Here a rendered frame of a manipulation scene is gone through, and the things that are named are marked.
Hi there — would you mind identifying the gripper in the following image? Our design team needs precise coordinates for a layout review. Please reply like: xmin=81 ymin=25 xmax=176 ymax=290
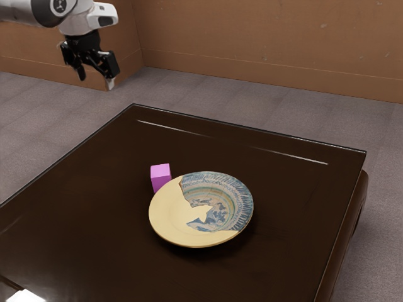
xmin=60 ymin=30 xmax=121 ymax=91

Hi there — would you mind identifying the magenta block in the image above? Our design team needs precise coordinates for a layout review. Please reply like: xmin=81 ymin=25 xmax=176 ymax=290
xmin=150 ymin=163 xmax=172 ymax=194

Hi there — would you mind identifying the cream plate with blue pattern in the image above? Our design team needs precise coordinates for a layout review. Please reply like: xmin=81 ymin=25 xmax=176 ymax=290
xmin=148 ymin=171 xmax=254 ymax=249

